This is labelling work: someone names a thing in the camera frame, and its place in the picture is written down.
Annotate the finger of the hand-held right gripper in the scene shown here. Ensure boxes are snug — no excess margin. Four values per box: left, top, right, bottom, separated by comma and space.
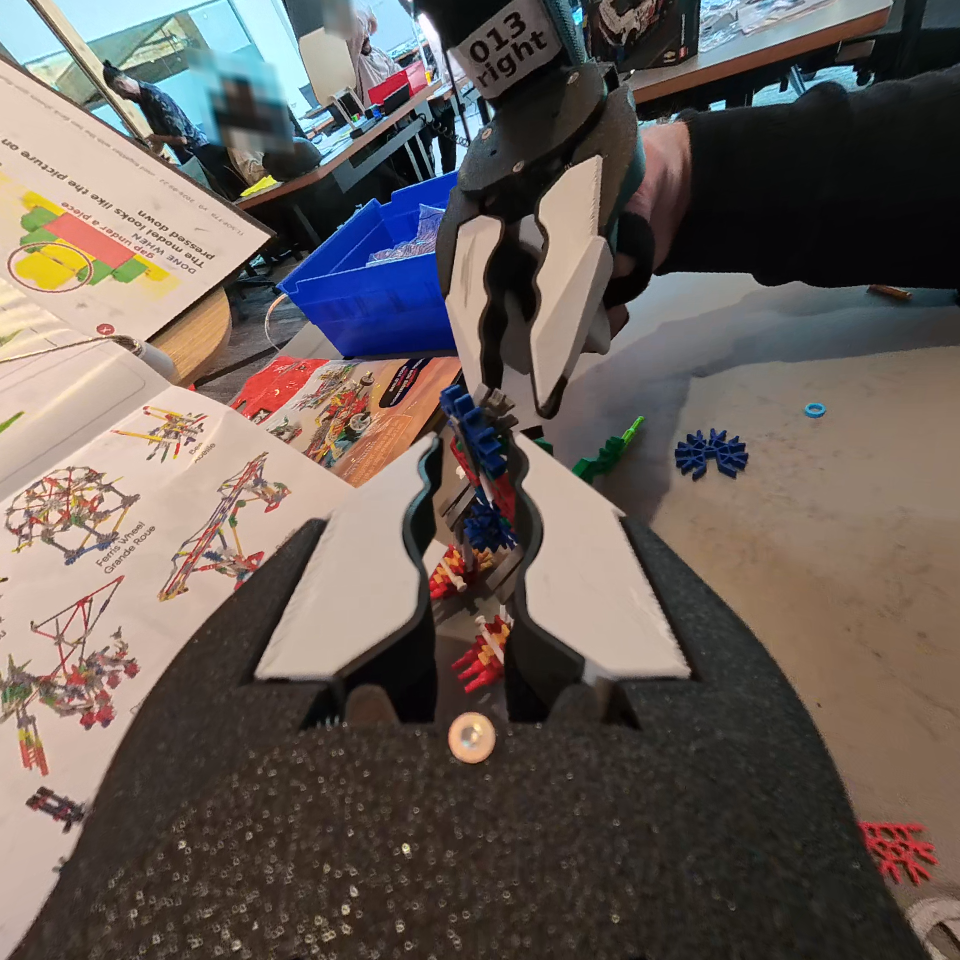
444, 217, 507, 406
517, 155, 618, 421

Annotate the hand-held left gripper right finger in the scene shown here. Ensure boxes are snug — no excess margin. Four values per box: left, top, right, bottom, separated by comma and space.
508, 432, 693, 685

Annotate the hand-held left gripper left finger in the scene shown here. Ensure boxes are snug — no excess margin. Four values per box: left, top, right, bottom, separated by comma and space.
253, 433, 445, 685

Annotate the colourful construction toy model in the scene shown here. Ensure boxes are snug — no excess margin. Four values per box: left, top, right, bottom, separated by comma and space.
429, 386, 526, 695

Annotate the green connector chain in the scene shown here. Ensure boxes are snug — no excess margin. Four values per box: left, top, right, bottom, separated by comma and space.
571, 416, 646, 485

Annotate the blue snowflake connector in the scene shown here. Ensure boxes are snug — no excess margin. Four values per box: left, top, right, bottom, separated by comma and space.
440, 384, 505, 474
673, 429, 750, 480

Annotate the person's right forearm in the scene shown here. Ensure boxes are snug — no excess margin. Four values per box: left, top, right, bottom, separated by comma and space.
660, 67, 960, 290

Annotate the person's right hand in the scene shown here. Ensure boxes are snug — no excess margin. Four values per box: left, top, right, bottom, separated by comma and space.
603, 120, 693, 339

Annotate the clear plastic bag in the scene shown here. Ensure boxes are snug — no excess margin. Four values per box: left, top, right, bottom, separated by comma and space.
366, 202, 444, 265

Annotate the blue plastic bin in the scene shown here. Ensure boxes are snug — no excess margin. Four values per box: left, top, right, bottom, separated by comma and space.
277, 171, 460, 360

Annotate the toy models instruction sheet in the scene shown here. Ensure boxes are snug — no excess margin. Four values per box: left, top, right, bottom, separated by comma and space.
0, 386, 357, 939

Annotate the black toy car box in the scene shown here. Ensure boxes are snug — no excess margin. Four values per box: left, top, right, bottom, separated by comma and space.
585, 0, 702, 72

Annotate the brown plastic bag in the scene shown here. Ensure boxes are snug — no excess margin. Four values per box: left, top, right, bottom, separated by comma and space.
228, 356, 462, 489

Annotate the red case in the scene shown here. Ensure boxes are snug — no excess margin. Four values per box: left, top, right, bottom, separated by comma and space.
367, 63, 429, 106

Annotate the background work table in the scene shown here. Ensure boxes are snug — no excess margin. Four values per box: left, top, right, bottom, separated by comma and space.
240, 75, 451, 226

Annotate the wooden table with black legs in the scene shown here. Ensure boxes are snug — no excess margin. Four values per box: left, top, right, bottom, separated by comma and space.
630, 0, 894, 102

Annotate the round wooden board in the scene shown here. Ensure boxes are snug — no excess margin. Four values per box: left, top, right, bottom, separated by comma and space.
150, 285, 234, 387

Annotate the white instruction booklet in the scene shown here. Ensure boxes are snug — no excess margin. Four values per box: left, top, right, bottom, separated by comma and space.
0, 277, 181, 496

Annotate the brick building instruction sheet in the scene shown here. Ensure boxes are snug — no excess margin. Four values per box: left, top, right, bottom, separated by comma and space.
0, 56, 273, 342

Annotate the red half snowflake connector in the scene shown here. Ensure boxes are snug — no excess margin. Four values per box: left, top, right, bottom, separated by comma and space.
858, 821, 939, 886

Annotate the grey spoked pulley wheel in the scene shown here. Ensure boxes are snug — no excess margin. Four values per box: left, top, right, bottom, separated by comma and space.
903, 896, 960, 960

